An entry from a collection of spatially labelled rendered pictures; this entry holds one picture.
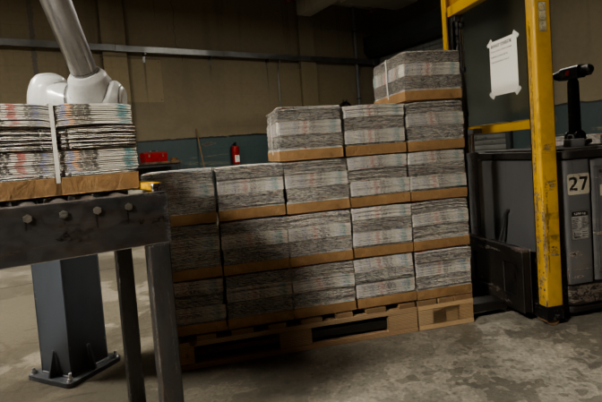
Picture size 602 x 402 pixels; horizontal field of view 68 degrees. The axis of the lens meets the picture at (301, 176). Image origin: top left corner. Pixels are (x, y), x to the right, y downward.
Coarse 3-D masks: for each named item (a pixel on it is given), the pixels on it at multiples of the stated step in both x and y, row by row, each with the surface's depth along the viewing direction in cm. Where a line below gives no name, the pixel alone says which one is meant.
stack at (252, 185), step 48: (192, 192) 184; (240, 192) 188; (288, 192) 193; (336, 192) 197; (384, 192) 202; (192, 240) 184; (240, 240) 188; (288, 240) 193; (336, 240) 198; (384, 240) 202; (192, 288) 185; (240, 288) 190; (288, 288) 195; (336, 288) 199; (384, 288) 203; (192, 336) 199; (240, 336) 190; (288, 336) 194; (384, 336) 204
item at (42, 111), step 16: (48, 112) 107; (64, 112) 109; (48, 128) 108; (64, 128) 109; (48, 144) 108; (64, 144) 109; (48, 160) 108; (64, 160) 110; (48, 176) 108; (64, 176) 109
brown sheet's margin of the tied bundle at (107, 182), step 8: (72, 176) 110; (80, 176) 111; (88, 176) 112; (96, 176) 113; (104, 176) 114; (112, 176) 115; (120, 176) 116; (128, 176) 117; (136, 176) 118; (80, 184) 111; (88, 184) 112; (96, 184) 113; (104, 184) 114; (112, 184) 115; (120, 184) 116; (128, 184) 117; (136, 184) 118; (80, 192) 111
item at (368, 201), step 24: (408, 192) 204; (192, 216) 184; (216, 216) 186; (240, 216) 188; (264, 216) 190; (240, 264) 189; (264, 264) 191; (288, 264) 193; (288, 312) 194; (312, 312) 196
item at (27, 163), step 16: (0, 112) 103; (16, 112) 104; (32, 112) 105; (0, 128) 102; (16, 128) 104; (32, 128) 106; (0, 144) 102; (16, 144) 104; (32, 144) 106; (0, 160) 103; (16, 160) 104; (32, 160) 106; (0, 176) 103; (16, 176) 104; (32, 176) 106
